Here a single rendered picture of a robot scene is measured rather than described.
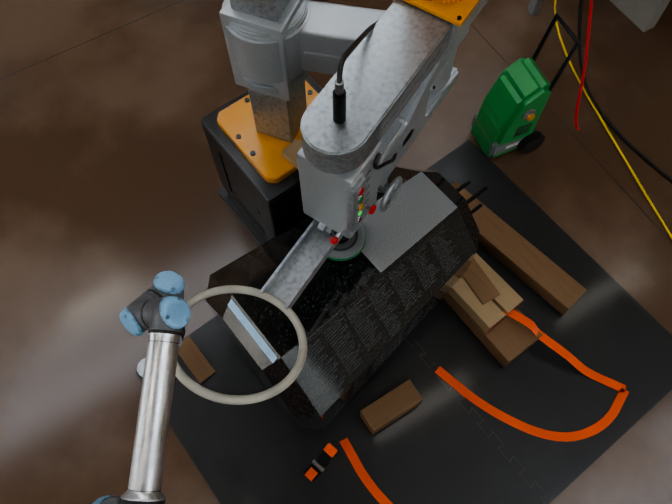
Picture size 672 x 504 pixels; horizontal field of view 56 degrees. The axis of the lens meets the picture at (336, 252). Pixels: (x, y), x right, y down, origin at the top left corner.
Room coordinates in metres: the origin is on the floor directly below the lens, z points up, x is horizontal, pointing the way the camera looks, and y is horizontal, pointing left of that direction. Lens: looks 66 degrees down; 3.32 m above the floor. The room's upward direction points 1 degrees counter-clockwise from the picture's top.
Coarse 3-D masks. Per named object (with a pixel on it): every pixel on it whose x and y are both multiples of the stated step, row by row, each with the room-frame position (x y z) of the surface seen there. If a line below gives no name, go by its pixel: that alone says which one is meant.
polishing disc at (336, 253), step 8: (320, 224) 1.23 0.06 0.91; (328, 232) 1.19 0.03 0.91; (360, 232) 1.19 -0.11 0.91; (352, 240) 1.15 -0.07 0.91; (360, 240) 1.15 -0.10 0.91; (336, 248) 1.11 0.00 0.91; (344, 248) 1.11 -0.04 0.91; (352, 248) 1.11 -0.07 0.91; (360, 248) 1.11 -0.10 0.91; (336, 256) 1.08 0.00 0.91; (344, 256) 1.08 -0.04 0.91
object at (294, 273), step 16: (304, 240) 1.06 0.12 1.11; (320, 240) 1.06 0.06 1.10; (288, 256) 0.97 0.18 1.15; (304, 256) 0.99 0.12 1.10; (320, 256) 0.99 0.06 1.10; (288, 272) 0.93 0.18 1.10; (304, 272) 0.93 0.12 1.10; (272, 288) 0.86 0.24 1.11; (288, 288) 0.86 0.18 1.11; (304, 288) 0.86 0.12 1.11; (288, 304) 0.78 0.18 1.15
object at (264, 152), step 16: (224, 112) 1.92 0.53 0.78; (240, 112) 1.92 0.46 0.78; (224, 128) 1.83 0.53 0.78; (240, 128) 1.83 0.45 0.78; (240, 144) 1.73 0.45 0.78; (256, 144) 1.73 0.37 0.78; (272, 144) 1.73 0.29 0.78; (288, 144) 1.73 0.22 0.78; (256, 160) 1.64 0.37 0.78; (272, 160) 1.64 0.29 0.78; (272, 176) 1.55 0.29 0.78
